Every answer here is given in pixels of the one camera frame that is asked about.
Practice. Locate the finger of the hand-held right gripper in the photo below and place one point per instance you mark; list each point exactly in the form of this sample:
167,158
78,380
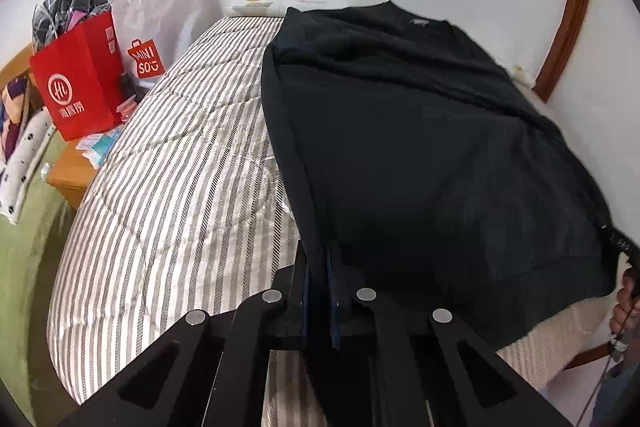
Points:
620,244

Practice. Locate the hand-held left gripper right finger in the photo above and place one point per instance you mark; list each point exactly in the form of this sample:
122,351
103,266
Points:
380,332

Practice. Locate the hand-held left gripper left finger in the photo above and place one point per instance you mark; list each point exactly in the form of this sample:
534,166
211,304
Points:
250,332

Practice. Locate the black sweatshirt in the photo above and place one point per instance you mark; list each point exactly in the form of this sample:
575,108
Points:
400,147

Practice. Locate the person's right hand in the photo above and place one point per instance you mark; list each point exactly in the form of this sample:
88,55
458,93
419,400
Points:
627,307

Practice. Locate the brown wooden baseboard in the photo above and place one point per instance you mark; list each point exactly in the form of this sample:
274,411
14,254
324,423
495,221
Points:
590,359

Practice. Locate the striped quilted mat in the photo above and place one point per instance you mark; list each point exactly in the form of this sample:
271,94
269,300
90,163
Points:
175,207

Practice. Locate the wooden nightstand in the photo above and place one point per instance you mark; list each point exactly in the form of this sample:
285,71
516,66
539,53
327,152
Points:
70,177

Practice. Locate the blue and white packets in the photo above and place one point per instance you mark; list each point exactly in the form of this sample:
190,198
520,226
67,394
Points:
100,147

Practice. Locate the white dotted pillow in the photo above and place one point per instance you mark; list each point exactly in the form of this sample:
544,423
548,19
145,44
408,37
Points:
25,157

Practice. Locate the red paper bag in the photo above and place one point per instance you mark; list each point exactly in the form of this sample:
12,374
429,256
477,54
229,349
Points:
75,77

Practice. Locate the patchwork patterned cushion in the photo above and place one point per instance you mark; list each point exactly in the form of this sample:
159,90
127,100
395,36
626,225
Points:
12,107

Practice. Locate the white plastic shopping bag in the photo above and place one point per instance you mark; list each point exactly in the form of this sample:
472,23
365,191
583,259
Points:
160,7

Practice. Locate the wooden bed headboard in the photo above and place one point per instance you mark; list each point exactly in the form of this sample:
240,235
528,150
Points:
20,62

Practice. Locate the grey plaid cloth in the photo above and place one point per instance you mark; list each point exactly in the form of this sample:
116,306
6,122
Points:
60,7

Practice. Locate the brown wooden door frame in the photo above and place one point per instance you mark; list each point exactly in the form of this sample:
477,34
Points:
570,17

